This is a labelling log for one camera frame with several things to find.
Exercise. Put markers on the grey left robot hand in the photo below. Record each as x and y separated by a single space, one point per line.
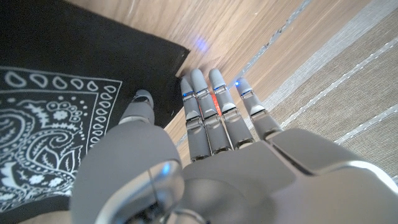
233 180

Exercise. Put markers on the black paisley bandana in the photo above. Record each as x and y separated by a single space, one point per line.
46 124

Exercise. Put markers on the red toy strawberry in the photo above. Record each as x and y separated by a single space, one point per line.
215 104

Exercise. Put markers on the beige striped backdrop cloth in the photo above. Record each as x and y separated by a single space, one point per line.
357 99

